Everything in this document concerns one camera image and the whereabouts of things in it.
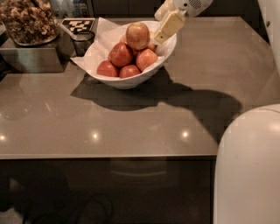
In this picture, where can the red apple middle left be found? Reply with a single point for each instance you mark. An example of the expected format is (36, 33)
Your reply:
(121, 55)

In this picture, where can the black white fiducial marker card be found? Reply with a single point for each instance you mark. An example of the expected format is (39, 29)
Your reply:
(77, 25)

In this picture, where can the white paper bowl liner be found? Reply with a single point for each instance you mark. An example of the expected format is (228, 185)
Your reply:
(109, 34)

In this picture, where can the pale apple at back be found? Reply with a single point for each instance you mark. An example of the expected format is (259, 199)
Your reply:
(151, 46)

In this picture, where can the glass jar of nuts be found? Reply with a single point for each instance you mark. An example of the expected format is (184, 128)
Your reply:
(29, 22)

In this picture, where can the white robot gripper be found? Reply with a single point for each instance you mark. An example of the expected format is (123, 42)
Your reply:
(191, 6)

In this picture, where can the red apple middle right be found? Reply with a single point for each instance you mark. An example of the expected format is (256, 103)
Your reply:
(145, 58)

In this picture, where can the red apple front centre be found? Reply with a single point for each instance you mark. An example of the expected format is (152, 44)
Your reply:
(129, 71)

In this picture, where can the top yellow-red apple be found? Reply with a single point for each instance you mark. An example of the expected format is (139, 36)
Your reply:
(138, 36)

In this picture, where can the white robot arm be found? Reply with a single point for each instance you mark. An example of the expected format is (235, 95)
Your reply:
(247, 170)

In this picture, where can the red apple front left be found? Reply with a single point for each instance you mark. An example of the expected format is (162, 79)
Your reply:
(106, 68)

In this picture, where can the red apple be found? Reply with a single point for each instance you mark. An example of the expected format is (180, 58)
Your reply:
(121, 55)
(145, 58)
(106, 68)
(129, 71)

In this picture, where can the dark metal riser box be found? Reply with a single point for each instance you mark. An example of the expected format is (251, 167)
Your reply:
(43, 59)

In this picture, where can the white ceramic bowl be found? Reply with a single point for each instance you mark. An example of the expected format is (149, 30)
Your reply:
(127, 83)

